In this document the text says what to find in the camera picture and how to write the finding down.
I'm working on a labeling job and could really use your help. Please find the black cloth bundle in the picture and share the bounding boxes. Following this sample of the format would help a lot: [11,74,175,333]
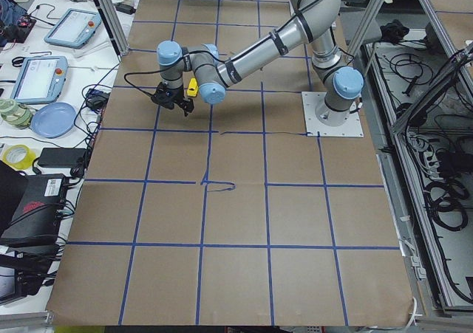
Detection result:
[381,19,409,44]

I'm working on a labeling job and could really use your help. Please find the small black adapter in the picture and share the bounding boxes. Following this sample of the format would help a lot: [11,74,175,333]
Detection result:
[85,89,110,111]

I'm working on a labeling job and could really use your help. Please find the brown paper table cover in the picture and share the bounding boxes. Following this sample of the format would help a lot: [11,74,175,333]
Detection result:
[47,0,413,328]

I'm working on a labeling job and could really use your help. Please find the aluminium frame post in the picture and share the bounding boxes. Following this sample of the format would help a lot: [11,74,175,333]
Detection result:
[93,0,129,57]

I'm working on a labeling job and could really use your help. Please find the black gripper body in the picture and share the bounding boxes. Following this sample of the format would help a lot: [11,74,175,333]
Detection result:
[156,83,188,107]

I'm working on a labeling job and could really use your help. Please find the yellow tape roll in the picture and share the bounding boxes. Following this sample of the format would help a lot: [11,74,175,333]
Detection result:
[2,145,36,171]

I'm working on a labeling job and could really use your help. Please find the green tape rolls stack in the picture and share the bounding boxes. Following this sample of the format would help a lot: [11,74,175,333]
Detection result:
[1,99,33,129]

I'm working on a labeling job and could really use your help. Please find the upper blue teach pendant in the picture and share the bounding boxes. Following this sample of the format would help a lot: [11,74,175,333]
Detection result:
[44,8,102,49]

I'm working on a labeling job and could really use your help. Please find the coiled black cables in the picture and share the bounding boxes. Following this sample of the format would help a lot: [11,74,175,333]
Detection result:
[421,179,470,233]

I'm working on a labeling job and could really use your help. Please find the yellow beetle toy car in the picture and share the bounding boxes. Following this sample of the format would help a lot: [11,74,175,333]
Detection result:
[186,78,199,97]

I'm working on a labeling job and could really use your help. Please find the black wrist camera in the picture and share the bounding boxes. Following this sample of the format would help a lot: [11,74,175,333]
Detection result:
[151,89,174,105]

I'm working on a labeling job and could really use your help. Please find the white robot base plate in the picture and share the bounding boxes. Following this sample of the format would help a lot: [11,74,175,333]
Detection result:
[302,92,364,137]

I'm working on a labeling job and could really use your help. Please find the blue teach pendant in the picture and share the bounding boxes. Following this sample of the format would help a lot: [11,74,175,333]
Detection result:
[10,56,69,105]
[44,8,102,49]

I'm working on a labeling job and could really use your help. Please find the black power adapter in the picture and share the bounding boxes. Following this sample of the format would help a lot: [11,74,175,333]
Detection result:
[38,148,86,168]

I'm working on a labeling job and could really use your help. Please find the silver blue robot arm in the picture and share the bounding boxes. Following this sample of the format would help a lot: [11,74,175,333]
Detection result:
[151,0,364,126]

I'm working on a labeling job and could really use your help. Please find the lower blue teach pendant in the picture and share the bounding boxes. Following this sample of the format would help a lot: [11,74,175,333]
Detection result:
[10,56,69,105]

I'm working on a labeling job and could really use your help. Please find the blue plastic plate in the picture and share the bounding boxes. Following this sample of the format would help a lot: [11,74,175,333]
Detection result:
[30,102,76,138]

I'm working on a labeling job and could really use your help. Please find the black computer box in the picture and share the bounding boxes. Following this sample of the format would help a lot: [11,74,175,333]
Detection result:
[1,171,67,247]

